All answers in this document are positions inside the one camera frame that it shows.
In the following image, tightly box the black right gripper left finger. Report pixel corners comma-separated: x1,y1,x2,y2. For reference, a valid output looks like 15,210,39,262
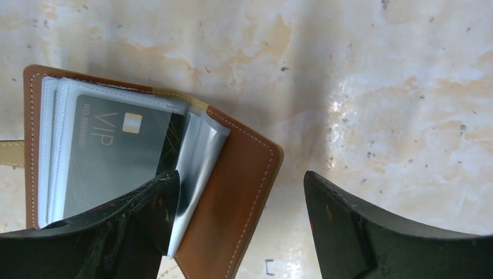
1,171,180,278

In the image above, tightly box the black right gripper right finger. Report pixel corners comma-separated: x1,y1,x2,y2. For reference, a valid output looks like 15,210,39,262
303,171,492,278

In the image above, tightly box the grey VIP credit card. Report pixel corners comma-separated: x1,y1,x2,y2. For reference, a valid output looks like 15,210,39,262
52,94,185,220

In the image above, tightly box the brown leather card holder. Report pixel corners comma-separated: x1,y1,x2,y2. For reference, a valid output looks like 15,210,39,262
1,65,283,278

